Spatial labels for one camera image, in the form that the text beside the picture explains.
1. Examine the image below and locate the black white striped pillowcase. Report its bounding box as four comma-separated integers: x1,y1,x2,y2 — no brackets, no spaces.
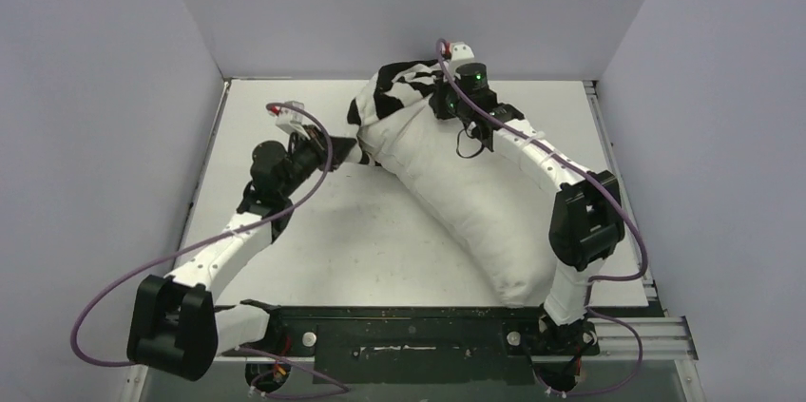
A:
346,60,439,164

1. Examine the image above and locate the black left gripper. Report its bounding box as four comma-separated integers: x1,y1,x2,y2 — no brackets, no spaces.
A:
278,124,356,198

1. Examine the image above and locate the black metal base rail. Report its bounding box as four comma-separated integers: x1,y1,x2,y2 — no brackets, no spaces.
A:
136,303,697,402

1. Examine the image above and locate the white pillow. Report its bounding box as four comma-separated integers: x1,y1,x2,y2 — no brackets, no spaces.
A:
357,106,557,308

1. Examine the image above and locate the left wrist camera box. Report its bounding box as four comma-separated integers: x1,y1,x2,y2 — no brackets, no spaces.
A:
265,101,305,132

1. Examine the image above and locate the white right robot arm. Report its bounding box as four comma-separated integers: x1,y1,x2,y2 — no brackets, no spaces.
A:
430,60,625,353

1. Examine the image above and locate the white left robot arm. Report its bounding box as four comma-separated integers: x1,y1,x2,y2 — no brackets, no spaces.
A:
126,124,357,381

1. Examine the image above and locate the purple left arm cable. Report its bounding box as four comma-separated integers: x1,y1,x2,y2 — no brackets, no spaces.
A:
67,99,336,371

